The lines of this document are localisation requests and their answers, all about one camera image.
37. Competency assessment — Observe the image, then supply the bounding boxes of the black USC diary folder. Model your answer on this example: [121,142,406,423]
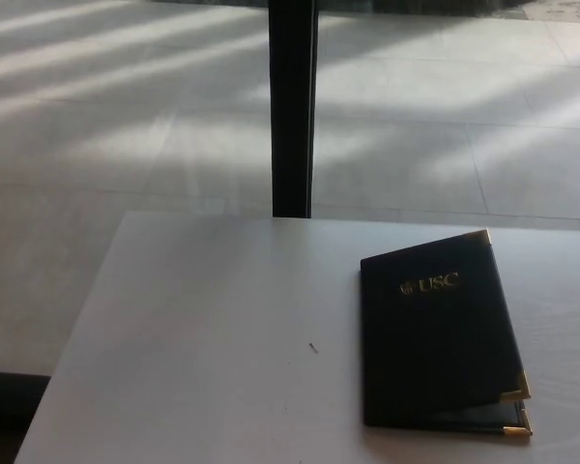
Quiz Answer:
[359,229,534,439]

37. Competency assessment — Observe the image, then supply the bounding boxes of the dark seat edge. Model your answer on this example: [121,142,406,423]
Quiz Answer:
[0,369,53,464]

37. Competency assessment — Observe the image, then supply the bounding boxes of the black vertical window frame post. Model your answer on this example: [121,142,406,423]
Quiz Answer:
[267,0,321,218]

